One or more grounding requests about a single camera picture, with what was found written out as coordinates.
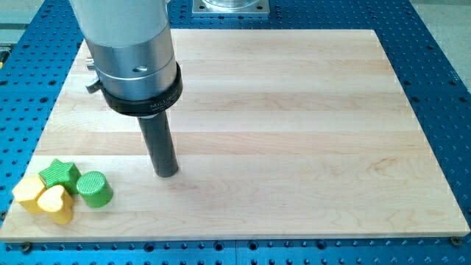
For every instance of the green star block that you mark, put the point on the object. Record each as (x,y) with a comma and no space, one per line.
(59,173)

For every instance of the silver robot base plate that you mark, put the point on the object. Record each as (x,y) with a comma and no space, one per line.
(230,8)

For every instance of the wooden work board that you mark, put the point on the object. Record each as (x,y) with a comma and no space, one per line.
(278,134)

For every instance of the yellow heart block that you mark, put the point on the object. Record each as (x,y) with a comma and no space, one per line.
(57,203)

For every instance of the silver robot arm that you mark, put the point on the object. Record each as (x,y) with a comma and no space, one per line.
(136,71)

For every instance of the blue perforated table plate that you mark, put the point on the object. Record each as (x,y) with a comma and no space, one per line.
(35,72)

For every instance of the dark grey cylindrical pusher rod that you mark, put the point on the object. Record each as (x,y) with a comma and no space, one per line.
(157,136)

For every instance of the green cylinder block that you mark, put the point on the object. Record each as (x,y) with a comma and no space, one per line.
(94,188)

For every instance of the yellow hexagon block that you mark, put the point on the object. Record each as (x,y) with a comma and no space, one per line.
(27,192)

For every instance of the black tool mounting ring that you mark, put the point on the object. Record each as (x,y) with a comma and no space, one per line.
(150,106)

